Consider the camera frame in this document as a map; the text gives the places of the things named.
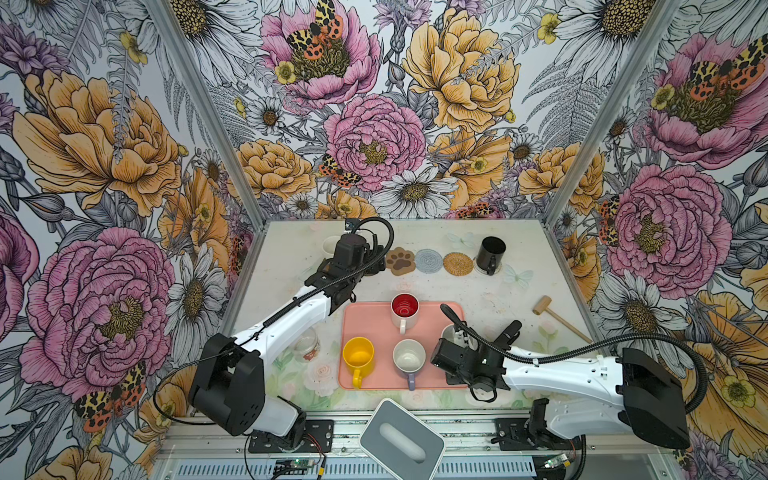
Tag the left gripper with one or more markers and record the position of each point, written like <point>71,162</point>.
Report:
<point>375,260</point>

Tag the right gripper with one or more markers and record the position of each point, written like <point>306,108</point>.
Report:
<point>453,380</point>

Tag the white mug off tray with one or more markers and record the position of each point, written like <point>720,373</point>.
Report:
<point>329,245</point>

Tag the paw shaped cork coaster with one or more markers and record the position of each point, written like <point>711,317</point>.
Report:
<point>400,261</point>

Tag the grey woven round coaster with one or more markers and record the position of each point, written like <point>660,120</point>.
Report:
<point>428,261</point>

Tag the yellow mug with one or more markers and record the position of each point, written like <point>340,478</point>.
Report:
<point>359,357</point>

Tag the rattan woven round coaster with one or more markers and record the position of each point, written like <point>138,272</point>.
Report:
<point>458,264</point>

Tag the black mug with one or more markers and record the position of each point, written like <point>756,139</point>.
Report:
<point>490,255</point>

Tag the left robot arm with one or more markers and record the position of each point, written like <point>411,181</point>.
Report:
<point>229,385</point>

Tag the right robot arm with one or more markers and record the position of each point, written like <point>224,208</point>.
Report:
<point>585,393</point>

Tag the pink tray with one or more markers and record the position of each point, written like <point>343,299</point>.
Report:
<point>372,320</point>

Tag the red inside white mug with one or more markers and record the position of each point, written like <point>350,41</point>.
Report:
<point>404,312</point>

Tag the wooden mallet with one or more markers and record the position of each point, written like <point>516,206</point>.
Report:
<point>543,306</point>

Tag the glass jar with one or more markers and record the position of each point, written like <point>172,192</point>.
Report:
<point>307,346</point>

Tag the grey white box device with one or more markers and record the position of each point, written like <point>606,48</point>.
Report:
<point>403,445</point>

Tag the right small circuit board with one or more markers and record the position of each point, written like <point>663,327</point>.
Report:
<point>560,461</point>

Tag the green circuit board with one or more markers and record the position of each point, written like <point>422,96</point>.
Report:
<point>291,467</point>

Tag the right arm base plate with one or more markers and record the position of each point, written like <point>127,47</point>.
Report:
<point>510,433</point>

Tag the purple handled white mug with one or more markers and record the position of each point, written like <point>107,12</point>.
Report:
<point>409,357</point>

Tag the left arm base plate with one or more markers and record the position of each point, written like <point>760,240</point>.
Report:
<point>307,436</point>

